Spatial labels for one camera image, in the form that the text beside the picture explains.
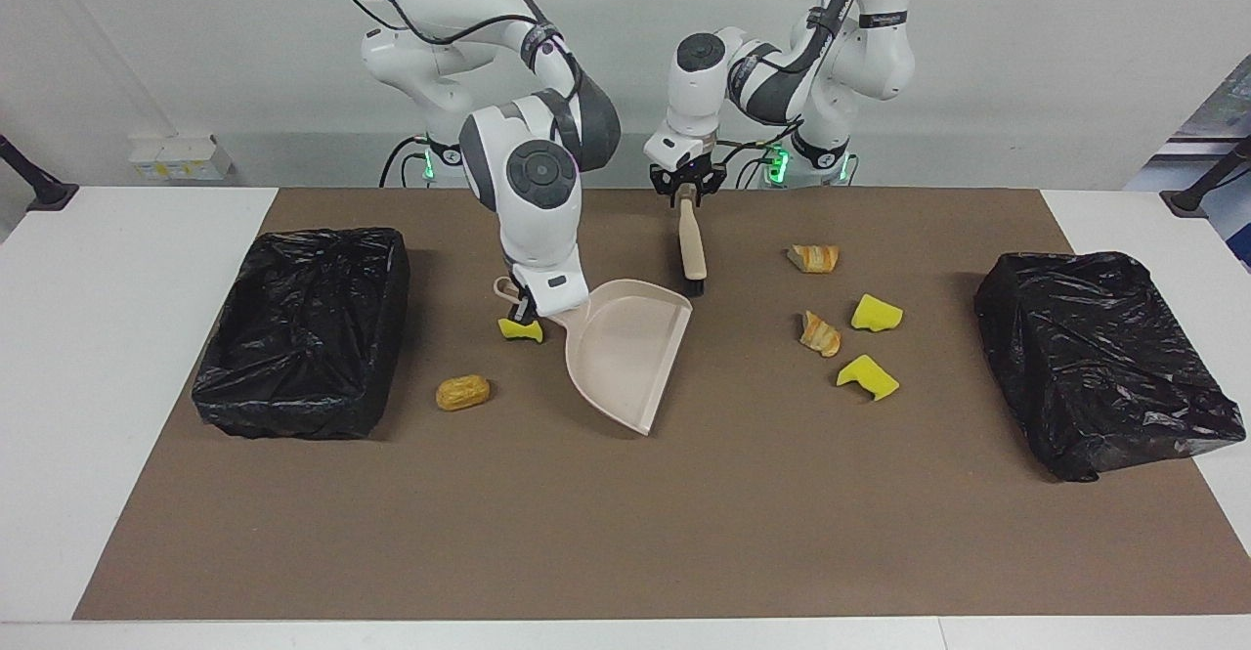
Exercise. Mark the beige plastic dustpan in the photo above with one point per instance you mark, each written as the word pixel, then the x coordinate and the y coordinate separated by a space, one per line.
pixel 625 347

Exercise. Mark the oval brown bread roll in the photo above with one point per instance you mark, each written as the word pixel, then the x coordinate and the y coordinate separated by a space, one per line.
pixel 462 393

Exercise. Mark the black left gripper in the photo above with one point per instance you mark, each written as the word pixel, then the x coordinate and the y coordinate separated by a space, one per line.
pixel 689 177

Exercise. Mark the beige brush black bristles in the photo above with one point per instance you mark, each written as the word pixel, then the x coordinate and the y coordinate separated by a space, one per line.
pixel 693 249

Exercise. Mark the black clamp stand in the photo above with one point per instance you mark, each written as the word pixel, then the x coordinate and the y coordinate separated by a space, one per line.
pixel 1187 202
pixel 44 193

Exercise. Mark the black bag lined bin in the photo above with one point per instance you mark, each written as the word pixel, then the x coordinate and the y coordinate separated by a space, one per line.
pixel 303 337
pixel 1095 357

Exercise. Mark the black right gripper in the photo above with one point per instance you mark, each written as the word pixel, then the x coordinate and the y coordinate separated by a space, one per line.
pixel 523 294

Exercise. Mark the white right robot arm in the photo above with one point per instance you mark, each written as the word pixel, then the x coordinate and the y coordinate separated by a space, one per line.
pixel 533 210

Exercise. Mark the blue grey background equipment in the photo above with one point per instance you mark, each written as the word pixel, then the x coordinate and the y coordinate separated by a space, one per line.
pixel 1227 117

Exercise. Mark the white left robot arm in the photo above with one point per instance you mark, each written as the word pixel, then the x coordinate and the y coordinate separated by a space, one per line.
pixel 704 93

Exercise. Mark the yellow sponge piece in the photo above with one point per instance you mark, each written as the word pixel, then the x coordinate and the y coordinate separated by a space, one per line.
pixel 523 333
pixel 865 374
pixel 877 314

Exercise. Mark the brown table mat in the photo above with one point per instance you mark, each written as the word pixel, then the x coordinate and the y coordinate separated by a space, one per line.
pixel 586 552

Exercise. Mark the small croissant piece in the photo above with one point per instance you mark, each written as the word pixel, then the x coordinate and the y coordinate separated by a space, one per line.
pixel 821 334
pixel 813 258

